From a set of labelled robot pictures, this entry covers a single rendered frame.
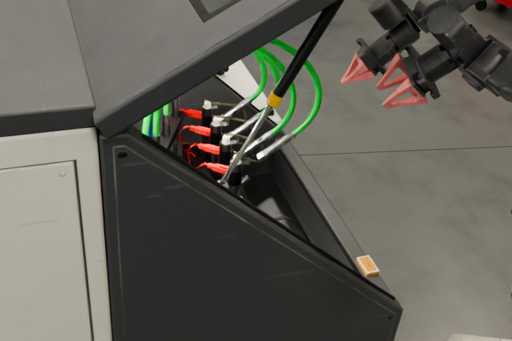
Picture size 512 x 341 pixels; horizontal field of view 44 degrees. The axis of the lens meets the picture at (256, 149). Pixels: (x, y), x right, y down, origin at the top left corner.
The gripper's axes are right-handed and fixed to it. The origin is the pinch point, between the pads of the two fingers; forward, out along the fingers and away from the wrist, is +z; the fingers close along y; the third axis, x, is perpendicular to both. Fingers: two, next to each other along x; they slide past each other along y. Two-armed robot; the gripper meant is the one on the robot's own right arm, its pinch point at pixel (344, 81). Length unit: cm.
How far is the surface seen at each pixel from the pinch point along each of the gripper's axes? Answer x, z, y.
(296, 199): 1.0, 30.8, -18.9
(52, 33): 39, 20, 61
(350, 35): -305, 31, -149
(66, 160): 60, 23, 51
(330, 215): 16.6, 21.6, -17.5
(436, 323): -29, 45, -131
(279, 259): 53, 19, 11
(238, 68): -53, 32, -3
